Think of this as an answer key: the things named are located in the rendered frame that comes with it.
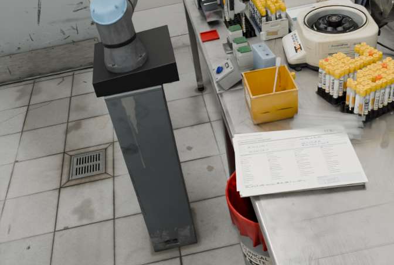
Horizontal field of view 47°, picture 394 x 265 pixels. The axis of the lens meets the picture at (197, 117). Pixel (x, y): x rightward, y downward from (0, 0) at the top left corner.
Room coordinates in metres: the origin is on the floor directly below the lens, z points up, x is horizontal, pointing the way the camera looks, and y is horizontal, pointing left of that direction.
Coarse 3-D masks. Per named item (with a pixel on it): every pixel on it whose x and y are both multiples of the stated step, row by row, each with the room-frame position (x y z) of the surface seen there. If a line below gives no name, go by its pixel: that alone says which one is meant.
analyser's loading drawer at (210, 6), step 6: (204, 0) 1.76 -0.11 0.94; (210, 0) 1.76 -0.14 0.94; (204, 6) 1.71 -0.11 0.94; (210, 6) 1.71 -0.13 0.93; (216, 6) 1.72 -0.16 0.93; (204, 12) 1.70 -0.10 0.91; (210, 12) 1.66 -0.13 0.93; (216, 12) 1.66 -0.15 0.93; (210, 18) 1.66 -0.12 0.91; (216, 18) 1.66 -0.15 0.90; (222, 18) 1.66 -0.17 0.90
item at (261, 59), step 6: (252, 48) 1.27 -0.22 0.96; (258, 48) 1.25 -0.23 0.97; (264, 48) 1.24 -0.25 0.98; (258, 54) 1.22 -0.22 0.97; (264, 54) 1.20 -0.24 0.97; (270, 54) 1.20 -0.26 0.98; (258, 60) 1.22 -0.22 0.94; (264, 60) 1.18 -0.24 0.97; (270, 60) 1.18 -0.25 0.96; (258, 66) 1.23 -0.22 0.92; (264, 66) 1.18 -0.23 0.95; (270, 66) 1.18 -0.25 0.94
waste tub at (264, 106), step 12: (252, 72) 1.12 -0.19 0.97; (264, 72) 1.12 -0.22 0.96; (288, 72) 1.08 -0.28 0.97; (252, 84) 1.12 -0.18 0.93; (264, 84) 1.12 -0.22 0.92; (276, 84) 1.12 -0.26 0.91; (288, 84) 1.08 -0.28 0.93; (252, 96) 1.12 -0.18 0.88; (264, 96) 0.99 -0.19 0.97; (276, 96) 0.99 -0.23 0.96; (288, 96) 0.99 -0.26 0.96; (252, 108) 1.00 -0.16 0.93; (264, 108) 0.99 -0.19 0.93; (276, 108) 0.99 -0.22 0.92; (288, 108) 0.99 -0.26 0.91; (252, 120) 1.01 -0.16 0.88; (264, 120) 0.99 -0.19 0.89; (276, 120) 0.99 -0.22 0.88
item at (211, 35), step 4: (204, 32) 1.60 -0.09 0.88; (208, 32) 1.60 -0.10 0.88; (212, 32) 1.59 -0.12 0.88; (216, 32) 1.58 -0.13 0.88; (204, 36) 1.57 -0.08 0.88; (208, 36) 1.57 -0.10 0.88; (212, 36) 1.56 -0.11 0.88; (216, 36) 1.55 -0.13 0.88; (204, 40) 1.53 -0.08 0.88; (208, 40) 1.53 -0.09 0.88
